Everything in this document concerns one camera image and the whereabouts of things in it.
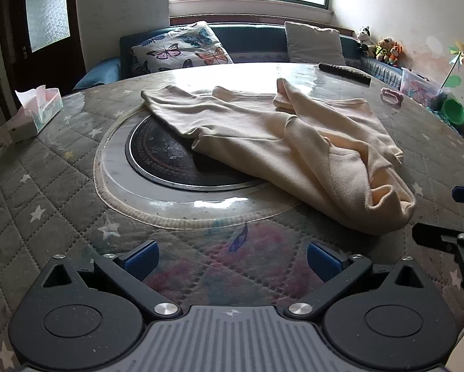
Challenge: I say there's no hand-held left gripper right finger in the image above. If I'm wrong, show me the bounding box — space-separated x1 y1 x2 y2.
285 241 426 320

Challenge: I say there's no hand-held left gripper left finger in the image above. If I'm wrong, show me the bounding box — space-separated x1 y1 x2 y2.
42 240 180 320

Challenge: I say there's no cream fleece garment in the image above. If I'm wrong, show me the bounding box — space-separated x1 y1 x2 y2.
141 77 417 236

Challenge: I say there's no green plastic bowl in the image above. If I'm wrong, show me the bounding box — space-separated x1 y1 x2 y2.
441 98 464 125

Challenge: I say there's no round black induction cooktop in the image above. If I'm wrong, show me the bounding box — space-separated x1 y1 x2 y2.
125 115 271 192

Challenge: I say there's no clear plastic storage box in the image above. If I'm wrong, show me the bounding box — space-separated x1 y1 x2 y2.
400 67 444 107

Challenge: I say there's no pink hair scrunchie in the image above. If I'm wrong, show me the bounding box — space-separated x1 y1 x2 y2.
381 88 404 107

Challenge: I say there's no colourful pinwheel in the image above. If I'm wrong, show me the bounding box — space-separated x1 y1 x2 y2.
439 41 464 90

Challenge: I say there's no orange plush toy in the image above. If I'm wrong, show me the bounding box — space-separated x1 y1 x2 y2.
387 42 404 66

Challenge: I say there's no brown plush toy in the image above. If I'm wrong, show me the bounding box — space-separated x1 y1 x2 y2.
375 37 396 62

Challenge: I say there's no black remote control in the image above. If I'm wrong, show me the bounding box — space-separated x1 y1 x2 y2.
318 62 372 84

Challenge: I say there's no tissue box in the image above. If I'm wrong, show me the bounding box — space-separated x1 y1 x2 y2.
8 85 64 143

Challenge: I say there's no black and white cow toy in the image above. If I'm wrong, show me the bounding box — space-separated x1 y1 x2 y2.
357 26 373 57

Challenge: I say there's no grey pillow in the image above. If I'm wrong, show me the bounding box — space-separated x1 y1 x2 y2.
284 21 347 66

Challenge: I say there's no butterfly print pillow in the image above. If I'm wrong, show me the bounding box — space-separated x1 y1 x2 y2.
130 20 234 76

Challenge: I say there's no blue sofa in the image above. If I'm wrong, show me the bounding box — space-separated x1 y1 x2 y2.
72 22 411 94

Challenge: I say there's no dark wooden door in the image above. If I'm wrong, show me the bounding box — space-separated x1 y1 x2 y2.
0 0 87 97

